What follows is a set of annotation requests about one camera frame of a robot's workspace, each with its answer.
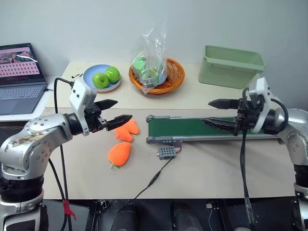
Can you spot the light green plastic bin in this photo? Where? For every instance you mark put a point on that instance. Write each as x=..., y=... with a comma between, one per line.
x=223, y=72

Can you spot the dark grey laptop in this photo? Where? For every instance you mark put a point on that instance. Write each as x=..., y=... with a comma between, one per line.
x=21, y=93

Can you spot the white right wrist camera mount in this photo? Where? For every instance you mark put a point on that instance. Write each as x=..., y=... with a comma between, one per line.
x=262, y=84

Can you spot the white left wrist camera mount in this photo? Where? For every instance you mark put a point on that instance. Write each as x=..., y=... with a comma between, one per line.
x=80, y=92

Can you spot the clear plastic bag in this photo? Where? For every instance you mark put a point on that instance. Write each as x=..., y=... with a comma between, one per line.
x=149, y=48

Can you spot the light blue plate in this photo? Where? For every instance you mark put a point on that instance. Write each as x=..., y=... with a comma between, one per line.
x=90, y=74

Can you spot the dark rounded shape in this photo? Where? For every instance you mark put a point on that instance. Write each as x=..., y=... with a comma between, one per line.
x=126, y=217
x=185, y=217

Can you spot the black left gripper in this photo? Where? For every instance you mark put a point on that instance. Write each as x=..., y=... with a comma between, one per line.
x=92, y=120

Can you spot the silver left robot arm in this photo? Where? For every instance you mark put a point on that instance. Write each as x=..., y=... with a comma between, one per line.
x=36, y=134

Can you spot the small black scraps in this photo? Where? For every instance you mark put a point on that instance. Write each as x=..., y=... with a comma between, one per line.
x=76, y=76

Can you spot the green apple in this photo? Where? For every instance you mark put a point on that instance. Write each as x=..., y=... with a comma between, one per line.
x=100, y=80
x=113, y=74

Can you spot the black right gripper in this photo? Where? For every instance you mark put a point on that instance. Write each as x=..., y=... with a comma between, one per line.
x=247, y=118

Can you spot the green conveyor belt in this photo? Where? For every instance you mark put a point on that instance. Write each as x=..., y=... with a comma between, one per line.
x=173, y=127

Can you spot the orange woven basket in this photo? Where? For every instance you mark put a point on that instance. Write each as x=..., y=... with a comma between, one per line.
x=176, y=72

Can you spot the red tape strip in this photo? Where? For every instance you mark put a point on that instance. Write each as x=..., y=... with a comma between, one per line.
x=68, y=209

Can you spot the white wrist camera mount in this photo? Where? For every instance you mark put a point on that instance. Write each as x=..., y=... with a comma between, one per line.
x=262, y=84
x=80, y=92

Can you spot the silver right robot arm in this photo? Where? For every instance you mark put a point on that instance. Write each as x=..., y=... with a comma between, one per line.
x=296, y=142

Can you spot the grey perforated control box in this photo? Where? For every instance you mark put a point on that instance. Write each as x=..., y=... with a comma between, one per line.
x=166, y=152

